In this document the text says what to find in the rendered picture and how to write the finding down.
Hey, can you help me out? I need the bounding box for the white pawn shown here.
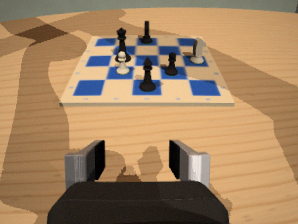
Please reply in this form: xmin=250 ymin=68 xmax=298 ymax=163
xmin=117 ymin=51 xmax=129 ymax=75

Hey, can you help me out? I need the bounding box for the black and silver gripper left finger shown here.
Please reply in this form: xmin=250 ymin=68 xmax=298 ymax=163
xmin=64 ymin=140 xmax=105 ymax=190

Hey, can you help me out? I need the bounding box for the blue and cream chessboard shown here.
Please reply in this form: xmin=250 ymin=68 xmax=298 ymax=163
xmin=59 ymin=35 xmax=235 ymax=107

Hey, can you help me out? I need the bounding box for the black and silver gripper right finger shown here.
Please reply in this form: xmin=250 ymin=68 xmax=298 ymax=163
xmin=169 ymin=140 xmax=210 ymax=189

